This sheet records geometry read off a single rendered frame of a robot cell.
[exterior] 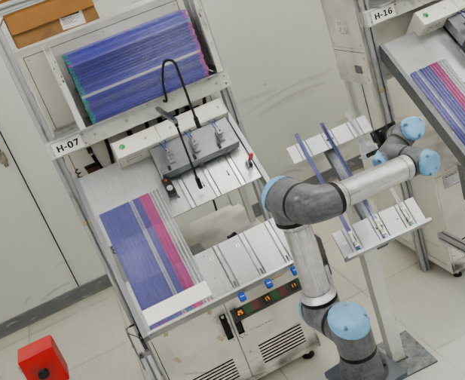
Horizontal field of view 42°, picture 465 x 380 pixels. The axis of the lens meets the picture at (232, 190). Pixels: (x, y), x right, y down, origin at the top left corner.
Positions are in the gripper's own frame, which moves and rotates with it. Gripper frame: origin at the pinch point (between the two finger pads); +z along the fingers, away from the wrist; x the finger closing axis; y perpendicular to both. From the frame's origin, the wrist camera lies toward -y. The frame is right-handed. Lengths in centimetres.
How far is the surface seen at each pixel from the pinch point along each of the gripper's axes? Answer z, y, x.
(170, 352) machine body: 49, -41, 100
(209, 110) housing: 30, 44, 46
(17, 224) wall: 183, 52, 163
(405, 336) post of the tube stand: 57, -81, 1
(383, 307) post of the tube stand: 34, -60, 12
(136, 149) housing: 27, 40, 80
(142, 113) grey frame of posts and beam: 25, 52, 72
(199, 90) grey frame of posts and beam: 27, 52, 47
